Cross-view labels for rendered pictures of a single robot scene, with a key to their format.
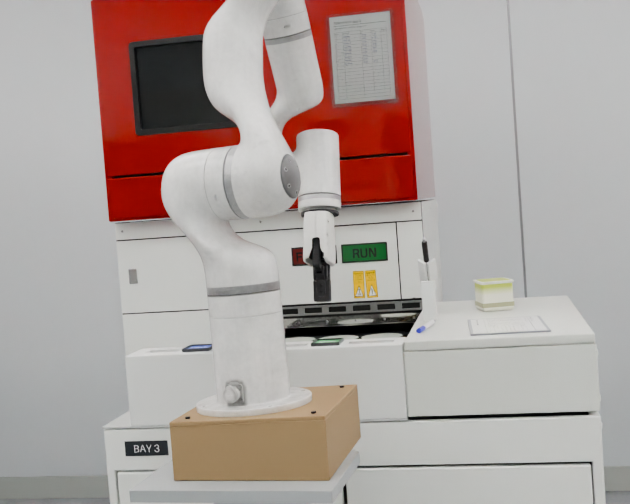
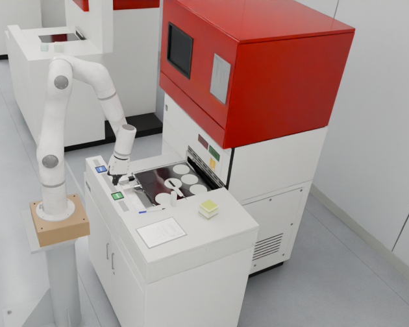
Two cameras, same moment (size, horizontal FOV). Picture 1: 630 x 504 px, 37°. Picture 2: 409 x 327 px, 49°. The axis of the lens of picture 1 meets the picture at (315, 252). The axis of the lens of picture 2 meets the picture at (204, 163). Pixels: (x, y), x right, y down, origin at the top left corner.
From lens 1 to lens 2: 2.23 m
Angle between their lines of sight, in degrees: 53
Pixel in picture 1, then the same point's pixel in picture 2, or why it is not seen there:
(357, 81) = (217, 87)
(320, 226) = (111, 163)
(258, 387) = (45, 209)
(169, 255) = (174, 108)
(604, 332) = not seen: outside the picture
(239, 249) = (43, 171)
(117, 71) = (165, 30)
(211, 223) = not seen: hidden behind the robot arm
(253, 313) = (43, 191)
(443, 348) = (125, 227)
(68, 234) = not seen: hidden behind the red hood
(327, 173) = (119, 146)
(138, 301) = (166, 117)
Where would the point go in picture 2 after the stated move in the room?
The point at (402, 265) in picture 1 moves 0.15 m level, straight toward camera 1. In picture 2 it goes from (222, 167) to (200, 174)
